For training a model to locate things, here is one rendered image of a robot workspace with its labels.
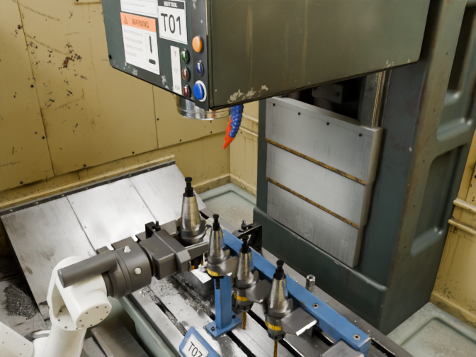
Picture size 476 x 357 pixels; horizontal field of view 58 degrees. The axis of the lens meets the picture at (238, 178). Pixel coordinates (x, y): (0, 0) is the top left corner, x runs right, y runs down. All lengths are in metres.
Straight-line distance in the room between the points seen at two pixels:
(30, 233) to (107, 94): 0.71
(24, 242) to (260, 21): 1.55
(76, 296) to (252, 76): 0.49
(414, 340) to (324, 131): 0.88
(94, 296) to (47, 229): 1.32
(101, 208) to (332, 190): 1.15
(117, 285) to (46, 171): 1.37
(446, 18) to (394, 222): 0.60
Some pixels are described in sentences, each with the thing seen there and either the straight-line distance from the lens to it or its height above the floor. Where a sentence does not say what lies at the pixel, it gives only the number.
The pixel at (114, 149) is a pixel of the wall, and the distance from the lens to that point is 2.23.
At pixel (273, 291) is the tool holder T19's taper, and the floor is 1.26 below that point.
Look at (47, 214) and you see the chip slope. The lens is 2.15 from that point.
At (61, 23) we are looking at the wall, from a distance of 2.03.
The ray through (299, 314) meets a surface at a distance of 0.93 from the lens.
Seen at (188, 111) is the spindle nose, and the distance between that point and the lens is 1.10.
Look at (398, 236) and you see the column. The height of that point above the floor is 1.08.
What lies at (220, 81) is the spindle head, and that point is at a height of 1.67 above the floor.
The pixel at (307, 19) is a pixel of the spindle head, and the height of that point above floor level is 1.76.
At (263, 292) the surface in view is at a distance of 0.97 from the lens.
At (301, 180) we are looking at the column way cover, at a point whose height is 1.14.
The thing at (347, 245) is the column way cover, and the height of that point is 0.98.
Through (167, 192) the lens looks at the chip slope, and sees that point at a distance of 2.27.
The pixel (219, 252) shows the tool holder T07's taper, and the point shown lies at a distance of 1.04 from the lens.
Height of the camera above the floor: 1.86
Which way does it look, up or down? 27 degrees down
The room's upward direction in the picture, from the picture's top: straight up
